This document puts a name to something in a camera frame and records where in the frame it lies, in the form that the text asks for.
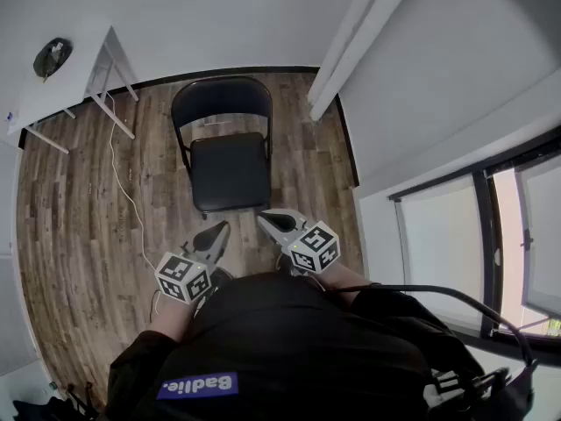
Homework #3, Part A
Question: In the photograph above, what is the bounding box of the black gear pile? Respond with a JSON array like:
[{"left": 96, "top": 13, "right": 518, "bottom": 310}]
[{"left": 11, "top": 382, "right": 100, "bottom": 421}]

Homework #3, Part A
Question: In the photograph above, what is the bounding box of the white folding table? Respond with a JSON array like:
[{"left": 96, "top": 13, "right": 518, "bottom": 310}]
[{"left": 5, "top": 25, "right": 140, "bottom": 155}]

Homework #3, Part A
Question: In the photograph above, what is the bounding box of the person's black clothing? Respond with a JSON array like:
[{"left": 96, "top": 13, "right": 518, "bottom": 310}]
[{"left": 104, "top": 271, "right": 536, "bottom": 421}]

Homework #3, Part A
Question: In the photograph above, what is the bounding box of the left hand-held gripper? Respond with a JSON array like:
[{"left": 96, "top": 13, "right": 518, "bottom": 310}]
[{"left": 154, "top": 219, "right": 232, "bottom": 306}]

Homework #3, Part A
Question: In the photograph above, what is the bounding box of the person's left forearm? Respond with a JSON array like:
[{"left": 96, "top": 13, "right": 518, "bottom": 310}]
[{"left": 151, "top": 294, "right": 201, "bottom": 346}]

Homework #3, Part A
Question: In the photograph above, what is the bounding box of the black cable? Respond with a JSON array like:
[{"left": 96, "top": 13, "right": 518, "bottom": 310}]
[{"left": 326, "top": 282, "right": 538, "bottom": 367}]

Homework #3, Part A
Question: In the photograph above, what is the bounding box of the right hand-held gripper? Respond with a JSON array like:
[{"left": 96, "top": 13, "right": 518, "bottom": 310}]
[{"left": 256, "top": 208, "right": 342, "bottom": 275}]

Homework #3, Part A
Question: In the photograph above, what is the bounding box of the black folding chair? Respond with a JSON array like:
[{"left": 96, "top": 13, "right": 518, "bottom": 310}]
[{"left": 170, "top": 75, "right": 274, "bottom": 221}]

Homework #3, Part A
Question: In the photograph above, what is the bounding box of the black window frame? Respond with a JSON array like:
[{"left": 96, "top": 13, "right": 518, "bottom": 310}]
[{"left": 388, "top": 125, "right": 561, "bottom": 367}]

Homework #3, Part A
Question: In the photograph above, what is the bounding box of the white wall column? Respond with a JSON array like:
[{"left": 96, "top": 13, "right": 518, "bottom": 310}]
[{"left": 306, "top": 0, "right": 424, "bottom": 123}]

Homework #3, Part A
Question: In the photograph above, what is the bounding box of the dark cap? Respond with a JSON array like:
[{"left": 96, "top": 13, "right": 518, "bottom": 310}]
[{"left": 32, "top": 37, "right": 74, "bottom": 83}]

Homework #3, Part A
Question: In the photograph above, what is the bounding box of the person's right forearm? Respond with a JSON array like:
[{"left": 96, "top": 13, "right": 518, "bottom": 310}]
[{"left": 318, "top": 260, "right": 373, "bottom": 309}]

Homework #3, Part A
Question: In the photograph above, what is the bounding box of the white floor cable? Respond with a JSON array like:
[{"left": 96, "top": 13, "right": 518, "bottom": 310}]
[{"left": 103, "top": 93, "right": 160, "bottom": 272}]

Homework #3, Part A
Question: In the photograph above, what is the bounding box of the black and white waist device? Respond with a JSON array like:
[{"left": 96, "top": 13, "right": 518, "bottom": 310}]
[{"left": 421, "top": 360, "right": 538, "bottom": 414}]

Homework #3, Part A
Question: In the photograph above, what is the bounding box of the white roller blind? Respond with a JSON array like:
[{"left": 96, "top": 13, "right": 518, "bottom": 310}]
[{"left": 395, "top": 174, "right": 488, "bottom": 327}]

